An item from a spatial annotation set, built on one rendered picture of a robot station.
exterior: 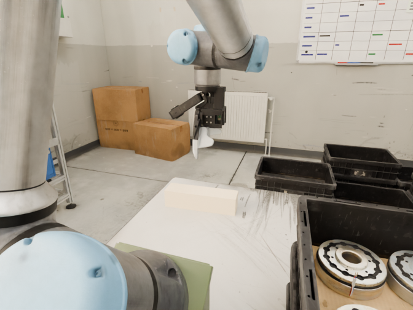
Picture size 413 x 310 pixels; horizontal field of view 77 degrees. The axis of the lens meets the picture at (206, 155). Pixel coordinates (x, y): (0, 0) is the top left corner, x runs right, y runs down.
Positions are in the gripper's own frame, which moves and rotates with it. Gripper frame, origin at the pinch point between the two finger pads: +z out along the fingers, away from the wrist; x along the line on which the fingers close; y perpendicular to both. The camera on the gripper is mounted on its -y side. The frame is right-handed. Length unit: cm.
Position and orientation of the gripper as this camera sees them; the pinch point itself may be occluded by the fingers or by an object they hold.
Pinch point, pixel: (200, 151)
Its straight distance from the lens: 81.2
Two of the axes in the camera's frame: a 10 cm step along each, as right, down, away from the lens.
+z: 0.0, 9.3, 3.6
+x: 2.4, -3.5, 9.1
